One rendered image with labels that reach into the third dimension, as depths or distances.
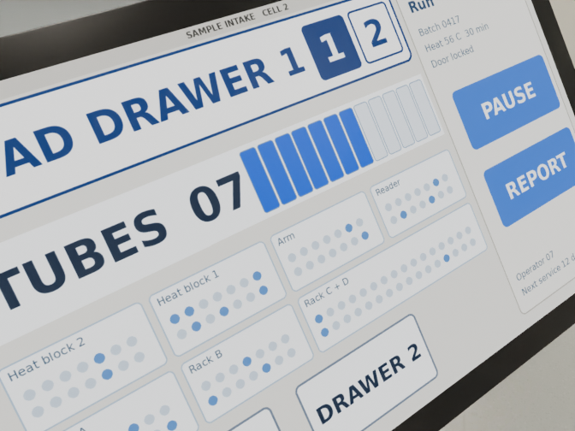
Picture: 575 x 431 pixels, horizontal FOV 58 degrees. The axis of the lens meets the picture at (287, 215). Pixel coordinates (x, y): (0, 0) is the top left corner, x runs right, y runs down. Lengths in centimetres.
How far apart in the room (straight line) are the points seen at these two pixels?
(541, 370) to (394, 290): 132
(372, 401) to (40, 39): 27
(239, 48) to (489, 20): 20
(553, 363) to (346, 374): 136
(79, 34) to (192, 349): 17
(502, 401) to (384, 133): 126
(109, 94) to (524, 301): 31
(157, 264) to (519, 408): 135
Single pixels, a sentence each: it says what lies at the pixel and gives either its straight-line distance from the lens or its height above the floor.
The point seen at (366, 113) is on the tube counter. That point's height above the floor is 112.
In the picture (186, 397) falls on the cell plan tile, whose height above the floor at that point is 104.
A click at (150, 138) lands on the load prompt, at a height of 114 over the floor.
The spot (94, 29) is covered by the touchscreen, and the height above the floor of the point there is 119.
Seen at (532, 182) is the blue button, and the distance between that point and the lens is 43.
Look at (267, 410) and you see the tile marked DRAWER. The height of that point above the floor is 102.
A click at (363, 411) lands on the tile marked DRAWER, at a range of 34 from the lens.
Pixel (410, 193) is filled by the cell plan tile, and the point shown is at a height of 107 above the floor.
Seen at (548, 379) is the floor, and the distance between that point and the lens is 163.
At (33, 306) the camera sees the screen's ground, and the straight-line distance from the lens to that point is 28.
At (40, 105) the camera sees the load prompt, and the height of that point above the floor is 117.
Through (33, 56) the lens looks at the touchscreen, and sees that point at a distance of 30.
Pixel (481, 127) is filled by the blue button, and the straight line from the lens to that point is 40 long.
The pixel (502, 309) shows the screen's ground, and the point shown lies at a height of 100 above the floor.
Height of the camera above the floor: 129
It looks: 41 degrees down
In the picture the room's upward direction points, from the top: 4 degrees counter-clockwise
